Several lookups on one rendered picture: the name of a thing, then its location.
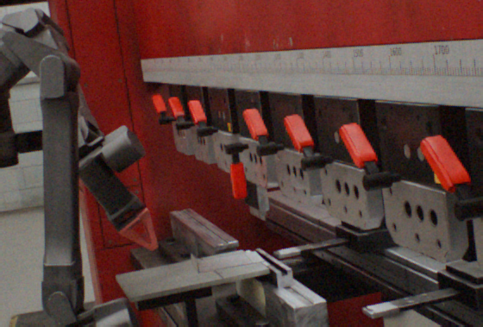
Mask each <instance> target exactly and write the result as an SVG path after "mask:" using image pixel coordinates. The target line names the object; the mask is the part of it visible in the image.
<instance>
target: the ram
mask: <svg viewBox="0 0 483 327"><path fill-rule="evenodd" d="M132 2H133V7H134V13H135V24H136V34H137V40H138V46H139V51H140V57H141V59H142V60H143V59H169V58H183V57H197V56H211V55H224V54H237V53H264V52H277V51H291V50H305V49H318V48H345V47H371V46H384V45H398V44H411V43H425V42H439V41H465V40H478V39H480V40H483V0H132ZM142 73H143V78H144V81H149V82H159V83H169V84H180V85H200V86H210V87H221V88H230V89H241V90H251V91H281V92H291V93H302V94H311V95H322V96H332V97H352V98H363V99H373V100H383V101H393V102H414V103H424V104H444V105H453V106H464V107H474V108H483V76H479V75H418V74H359V73H298V72H179V71H142Z"/></svg>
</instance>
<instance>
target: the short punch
mask: <svg viewBox="0 0 483 327"><path fill-rule="evenodd" d="M245 181H246V188H247V196H246V197H245V198H244V203H245V204H247V205H249V209H250V213H251V214H253V215H255V216H256V217H258V218H259V219H261V220H265V221H266V220H267V215H266V211H268V210H269V204H268V198H267V189H266V188H263V187H261V186H258V185H256V184H255V183H252V182H250V181H248V180H247V179H246V177H245Z"/></svg>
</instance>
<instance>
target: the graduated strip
mask: <svg viewBox="0 0 483 327"><path fill-rule="evenodd" d="M141 69H142V71H179V72H298V73H359V74H418V75H479V76H483V40H480V39H478V40H465V41H439V42H425V43H411V44H398V45H384V46H371V47H345V48H318V49H305V50H291V51H277V52H264V53H237V54H224V55H211V56H197V57H183V58H169V59H143V60H141Z"/></svg>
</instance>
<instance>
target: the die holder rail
mask: <svg viewBox="0 0 483 327"><path fill-rule="evenodd" d="M169 213H170V219H171V224H172V234H173V237H174V238H176V239H177V240H178V241H179V242H181V243H182V244H183V245H184V246H185V247H186V248H188V249H189V250H190V252H191V253H193V254H194V255H195V256H196V257H197V258H198V259H200V258H204V257H209V256H212V255H220V254H224V253H233V252H236V249H235V247H238V246H239V243H238V241H237V240H235V239H234V238H233V237H232V236H230V235H229V234H227V233H226V232H224V231H222V230H220V229H219V228H217V226H215V225H214V224H212V223H211V222H210V221H208V220H206V219H204V218H203V217H201V216H200V215H199V214H197V213H196V212H195V211H193V210H190V209H188V210H182V211H170V212H169Z"/></svg>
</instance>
